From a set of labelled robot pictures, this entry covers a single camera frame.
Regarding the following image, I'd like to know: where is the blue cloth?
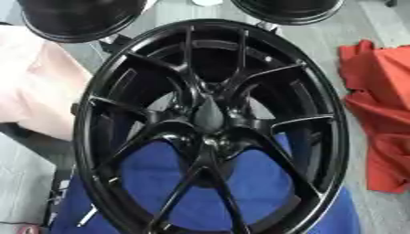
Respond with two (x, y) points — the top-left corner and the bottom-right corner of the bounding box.
(48, 133), (362, 234)

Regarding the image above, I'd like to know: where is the red cloth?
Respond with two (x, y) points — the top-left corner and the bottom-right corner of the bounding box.
(338, 38), (410, 194)

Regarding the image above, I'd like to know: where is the black round wheel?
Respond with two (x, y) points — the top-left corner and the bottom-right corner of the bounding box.
(229, 0), (348, 27)
(16, 0), (149, 44)

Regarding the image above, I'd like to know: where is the black spoked wheel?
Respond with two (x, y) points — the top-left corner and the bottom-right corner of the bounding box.
(71, 18), (351, 234)

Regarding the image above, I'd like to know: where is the pale pink cloth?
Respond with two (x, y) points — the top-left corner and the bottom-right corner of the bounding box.
(0, 25), (95, 142)

